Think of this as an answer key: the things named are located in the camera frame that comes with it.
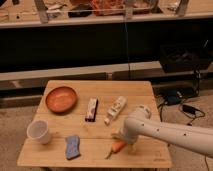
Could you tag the blue sponge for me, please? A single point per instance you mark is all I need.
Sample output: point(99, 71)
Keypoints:
point(72, 147)

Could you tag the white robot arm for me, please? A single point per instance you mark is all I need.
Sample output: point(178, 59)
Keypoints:
point(138, 122)

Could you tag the black item on shelf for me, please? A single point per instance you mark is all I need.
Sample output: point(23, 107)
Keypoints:
point(82, 10)

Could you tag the orange wooden bowl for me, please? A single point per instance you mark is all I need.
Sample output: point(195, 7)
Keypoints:
point(61, 99)

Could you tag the white plastic cup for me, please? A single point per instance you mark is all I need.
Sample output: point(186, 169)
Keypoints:
point(39, 131)

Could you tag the white lotion bottle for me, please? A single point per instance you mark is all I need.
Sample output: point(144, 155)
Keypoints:
point(115, 109)

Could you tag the dark rectangular snack box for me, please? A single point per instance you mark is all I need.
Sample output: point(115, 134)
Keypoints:
point(91, 110)

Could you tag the black power adapter with cable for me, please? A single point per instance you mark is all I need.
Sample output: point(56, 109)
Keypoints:
point(193, 113)

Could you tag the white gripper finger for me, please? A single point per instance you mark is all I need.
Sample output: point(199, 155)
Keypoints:
point(131, 148)

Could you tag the orange item on shelf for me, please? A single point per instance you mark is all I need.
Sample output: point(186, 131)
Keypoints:
point(107, 7)

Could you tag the orange carrot-shaped pepper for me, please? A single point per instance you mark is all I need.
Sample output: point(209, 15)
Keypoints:
point(116, 147)

